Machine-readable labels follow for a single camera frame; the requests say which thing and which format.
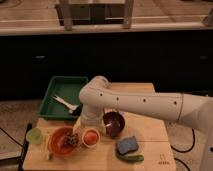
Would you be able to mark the green cucumber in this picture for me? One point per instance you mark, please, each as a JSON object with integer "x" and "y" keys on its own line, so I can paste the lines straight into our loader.
{"x": 129, "y": 159}

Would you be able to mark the white paper cup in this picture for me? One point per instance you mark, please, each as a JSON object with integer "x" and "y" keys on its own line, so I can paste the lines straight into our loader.
{"x": 90, "y": 145}

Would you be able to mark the red apple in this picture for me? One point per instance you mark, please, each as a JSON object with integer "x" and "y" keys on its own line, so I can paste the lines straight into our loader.
{"x": 90, "y": 137}

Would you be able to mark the blue sponge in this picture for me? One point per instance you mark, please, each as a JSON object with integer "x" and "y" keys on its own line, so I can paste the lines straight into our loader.
{"x": 127, "y": 145}

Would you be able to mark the wooden stool frame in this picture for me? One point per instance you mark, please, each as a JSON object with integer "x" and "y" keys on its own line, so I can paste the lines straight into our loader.
{"x": 94, "y": 12}

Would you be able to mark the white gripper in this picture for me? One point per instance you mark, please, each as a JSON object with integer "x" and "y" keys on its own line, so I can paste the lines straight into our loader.
{"x": 91, "y": 117}

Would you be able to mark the dark brown bowl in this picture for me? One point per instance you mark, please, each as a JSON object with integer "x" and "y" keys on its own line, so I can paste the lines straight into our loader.
{"x": 114, "y": 123}

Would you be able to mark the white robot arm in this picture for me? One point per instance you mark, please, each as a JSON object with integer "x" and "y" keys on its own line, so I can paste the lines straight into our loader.
{"x": 188, "y": 110}

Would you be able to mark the orange plastic bowl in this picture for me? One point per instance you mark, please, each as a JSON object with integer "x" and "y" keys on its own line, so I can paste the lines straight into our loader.
{"x": 63, "y": 142}

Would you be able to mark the green plastic tray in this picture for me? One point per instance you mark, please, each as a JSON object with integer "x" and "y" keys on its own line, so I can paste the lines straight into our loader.
{"x": 67, "y": 88}

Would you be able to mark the small green cup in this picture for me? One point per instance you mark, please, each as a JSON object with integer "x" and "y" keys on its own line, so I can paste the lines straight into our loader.
{"x": 34, "y": 136}

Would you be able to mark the white plastic fork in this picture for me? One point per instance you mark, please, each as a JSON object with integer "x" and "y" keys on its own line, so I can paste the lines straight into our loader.
{"x": 71, "y": 108}

